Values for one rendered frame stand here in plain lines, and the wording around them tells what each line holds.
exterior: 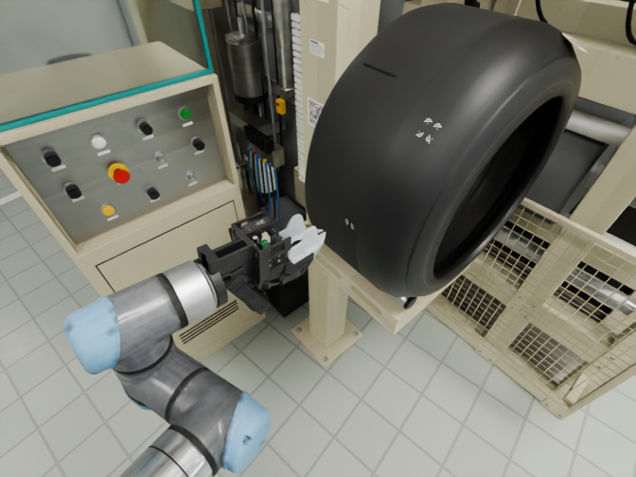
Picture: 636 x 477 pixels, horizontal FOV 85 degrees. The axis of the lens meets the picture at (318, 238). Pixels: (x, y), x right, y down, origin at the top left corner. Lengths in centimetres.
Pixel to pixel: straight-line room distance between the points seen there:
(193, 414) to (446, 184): 45
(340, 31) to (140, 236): 82
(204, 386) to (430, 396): 145
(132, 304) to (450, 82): 51
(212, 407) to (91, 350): 14
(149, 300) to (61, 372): 175
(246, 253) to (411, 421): 141
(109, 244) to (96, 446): 100
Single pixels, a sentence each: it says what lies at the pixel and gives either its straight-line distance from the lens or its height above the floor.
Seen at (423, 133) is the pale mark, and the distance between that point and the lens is 55.
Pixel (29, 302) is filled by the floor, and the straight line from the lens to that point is 255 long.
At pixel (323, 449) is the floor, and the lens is 168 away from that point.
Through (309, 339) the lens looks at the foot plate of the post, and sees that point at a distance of 184.
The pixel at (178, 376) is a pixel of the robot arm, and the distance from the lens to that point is 49.
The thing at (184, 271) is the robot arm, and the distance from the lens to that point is 45.
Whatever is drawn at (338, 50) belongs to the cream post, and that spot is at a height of 139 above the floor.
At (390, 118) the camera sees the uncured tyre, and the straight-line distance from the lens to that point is 58.
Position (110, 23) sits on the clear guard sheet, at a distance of 101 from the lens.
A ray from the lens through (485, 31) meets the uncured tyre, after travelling 66.
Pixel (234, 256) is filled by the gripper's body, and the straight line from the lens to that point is 45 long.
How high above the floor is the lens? 164
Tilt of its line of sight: 46 degrees down
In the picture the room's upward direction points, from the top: straight up
